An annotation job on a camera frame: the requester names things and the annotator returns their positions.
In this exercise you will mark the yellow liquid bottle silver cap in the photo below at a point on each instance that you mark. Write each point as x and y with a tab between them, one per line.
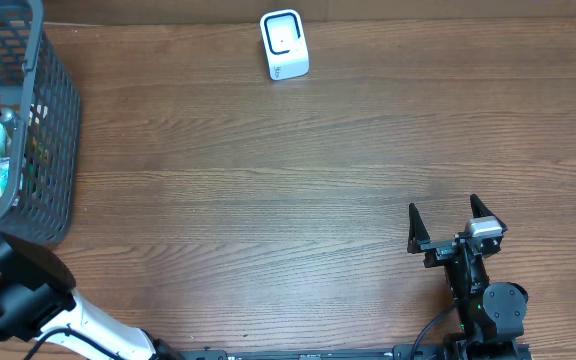
8	119

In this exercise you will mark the white barcode scanner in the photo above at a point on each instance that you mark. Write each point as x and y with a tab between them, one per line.
284	44

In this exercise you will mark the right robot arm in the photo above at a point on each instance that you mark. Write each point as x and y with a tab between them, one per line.
491	315

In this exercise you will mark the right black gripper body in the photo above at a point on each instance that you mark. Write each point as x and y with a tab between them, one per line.
440	251

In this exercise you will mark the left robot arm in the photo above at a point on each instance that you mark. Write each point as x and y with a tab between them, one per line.
39	301

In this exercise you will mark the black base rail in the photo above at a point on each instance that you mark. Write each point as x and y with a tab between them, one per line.
398	352

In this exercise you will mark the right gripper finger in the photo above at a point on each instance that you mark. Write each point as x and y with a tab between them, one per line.
480	210
418	235

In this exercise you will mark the grey plastic shopping basket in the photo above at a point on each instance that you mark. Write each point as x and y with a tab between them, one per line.
44	133

